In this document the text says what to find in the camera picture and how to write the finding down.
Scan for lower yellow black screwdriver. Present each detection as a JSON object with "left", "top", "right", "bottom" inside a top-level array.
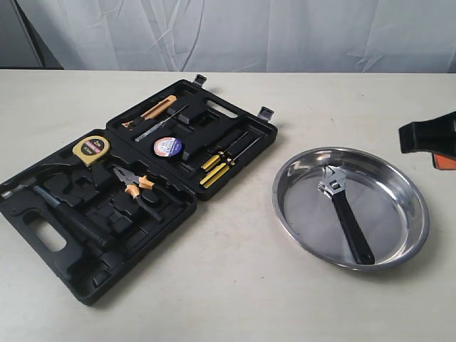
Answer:
[{"left": 199, "top": 138, "right": 261, "bottom": 189}]

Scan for round stainless steel tray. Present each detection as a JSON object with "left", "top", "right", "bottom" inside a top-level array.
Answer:
[{"left": 271, "top": 147, "right": 430, "bottom": 271}]

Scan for white backdrop curtain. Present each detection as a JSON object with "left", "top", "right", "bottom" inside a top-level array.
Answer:
[{"left": 19, "top": 1, "right": 455, "bottom": 73}]

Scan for black plastic tool case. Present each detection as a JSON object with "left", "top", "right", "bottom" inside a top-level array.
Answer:
[{"left": 1, "top": 75, "right": 278, "bottom": 306}]

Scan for adjustable wrench black handle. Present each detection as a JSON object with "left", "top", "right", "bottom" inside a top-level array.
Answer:
[{"left": 318, "top": 165, "right": 375, "bottom": 265}]

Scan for yellow tape measure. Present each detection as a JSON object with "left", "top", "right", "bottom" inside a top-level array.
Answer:
[{"left": 72, "top": 135, "right": 110, "bottom": 167}]

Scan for test pen screwdriver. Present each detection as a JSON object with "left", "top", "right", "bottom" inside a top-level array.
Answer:
[{"left": 134, "top": 105, "right": 189, "bottom": 143}]

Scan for orange utility knife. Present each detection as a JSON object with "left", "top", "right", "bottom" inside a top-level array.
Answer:
[{"left": 122, "top": 95, "right": 177, "bottom": 130}]

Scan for black claw hammer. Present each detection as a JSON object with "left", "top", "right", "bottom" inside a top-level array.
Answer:
[{"left": 1, "top": 163, "right": 117, "bottom": 251}]

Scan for electrical tape roll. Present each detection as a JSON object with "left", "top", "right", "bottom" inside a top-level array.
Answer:
[{"left": 153, "top": 137, "right": 183, "bottom": 158}]

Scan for yellow black screwdriver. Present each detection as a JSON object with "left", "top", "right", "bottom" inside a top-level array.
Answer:
[
  {"left": 199, "top": 138, "right": 261, "bottom": 189},
  {"left": 201, "top": 129, "right": 247, "bottom": 171}
]

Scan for pliers with orange grips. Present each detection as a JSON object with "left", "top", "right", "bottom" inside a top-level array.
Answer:
[{"left": 113, "top": 165, "right": 163, "bottom": 223}]

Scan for upper yellow black screwdriver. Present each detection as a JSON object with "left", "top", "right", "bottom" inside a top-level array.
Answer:
[{"left": 201, "top": 129, "right": 247, "bottom": 171}]

